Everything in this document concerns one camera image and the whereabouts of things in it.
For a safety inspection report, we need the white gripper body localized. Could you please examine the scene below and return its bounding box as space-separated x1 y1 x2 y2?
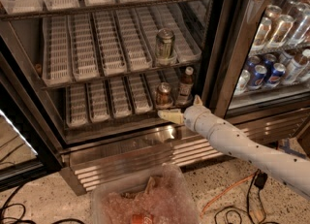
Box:
183 105 215 134

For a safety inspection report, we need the brown bottle white cap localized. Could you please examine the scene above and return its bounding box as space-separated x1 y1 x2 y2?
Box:
177 67 194 105

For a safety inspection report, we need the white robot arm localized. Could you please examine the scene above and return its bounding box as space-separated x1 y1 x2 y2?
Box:
158 95 310 200

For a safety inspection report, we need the glass fridge door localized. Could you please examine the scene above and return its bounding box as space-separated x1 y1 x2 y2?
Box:
209 0 310 122

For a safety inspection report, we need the steel fridge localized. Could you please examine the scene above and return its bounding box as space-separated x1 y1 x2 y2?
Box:
0 0 309 195

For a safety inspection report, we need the brown soda can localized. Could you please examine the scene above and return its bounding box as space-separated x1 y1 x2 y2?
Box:
156 82 172 108

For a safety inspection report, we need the silver diet can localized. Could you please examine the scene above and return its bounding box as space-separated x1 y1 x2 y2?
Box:
234 70 250 95

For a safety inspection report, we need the blue pepsi can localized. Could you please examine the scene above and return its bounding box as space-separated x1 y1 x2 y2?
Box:
264 63 286 87
247 65 267 90

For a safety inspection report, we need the clear plastic bin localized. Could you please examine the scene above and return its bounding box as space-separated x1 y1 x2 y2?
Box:
91 164 201 224

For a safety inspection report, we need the black power adapter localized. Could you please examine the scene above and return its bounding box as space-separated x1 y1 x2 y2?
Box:
254 172 268 190

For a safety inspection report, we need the blue pepsi can rear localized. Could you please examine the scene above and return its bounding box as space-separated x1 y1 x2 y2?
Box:
264 63 286 87

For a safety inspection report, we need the red cola can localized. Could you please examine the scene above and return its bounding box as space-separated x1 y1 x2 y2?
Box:
131 213 154 224

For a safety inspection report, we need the orange extension cable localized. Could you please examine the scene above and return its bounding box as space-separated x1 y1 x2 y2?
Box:
199 171 260 219

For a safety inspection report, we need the black cable left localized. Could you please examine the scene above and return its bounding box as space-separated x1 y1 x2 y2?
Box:
0 182 85 224

